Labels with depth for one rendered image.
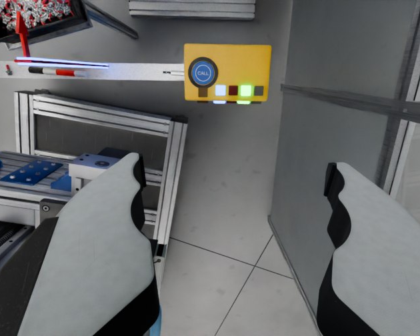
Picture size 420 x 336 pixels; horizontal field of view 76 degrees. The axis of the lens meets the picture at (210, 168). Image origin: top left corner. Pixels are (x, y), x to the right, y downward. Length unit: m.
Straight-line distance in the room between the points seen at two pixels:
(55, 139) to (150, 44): 0.71
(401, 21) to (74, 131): 1.38
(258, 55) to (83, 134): 1.17
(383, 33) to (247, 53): 0.44
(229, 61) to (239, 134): 1.15
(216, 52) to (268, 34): 1.13
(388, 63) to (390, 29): 0.08
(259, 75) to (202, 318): 2.11
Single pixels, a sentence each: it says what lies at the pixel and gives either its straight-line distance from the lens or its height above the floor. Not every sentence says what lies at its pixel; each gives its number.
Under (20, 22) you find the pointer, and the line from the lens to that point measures 0.49.
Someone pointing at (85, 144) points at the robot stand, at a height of 0.21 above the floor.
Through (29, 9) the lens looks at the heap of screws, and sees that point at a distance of 0.88.
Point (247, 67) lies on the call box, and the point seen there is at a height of 1.07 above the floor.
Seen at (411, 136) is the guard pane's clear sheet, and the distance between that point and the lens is 0.76.
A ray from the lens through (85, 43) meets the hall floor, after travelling 1.72.
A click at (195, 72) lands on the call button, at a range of 0.52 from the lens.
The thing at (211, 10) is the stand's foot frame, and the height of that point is 0.08.
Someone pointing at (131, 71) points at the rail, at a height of 0.85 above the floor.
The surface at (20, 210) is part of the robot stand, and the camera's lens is 0.89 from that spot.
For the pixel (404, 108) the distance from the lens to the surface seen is 0.75.
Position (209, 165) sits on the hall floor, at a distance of 1.69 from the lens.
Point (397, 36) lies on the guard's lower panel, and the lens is 0.83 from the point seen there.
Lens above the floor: 1.60
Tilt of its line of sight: 70 degrees down
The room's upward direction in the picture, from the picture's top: 175 degrees clockwise
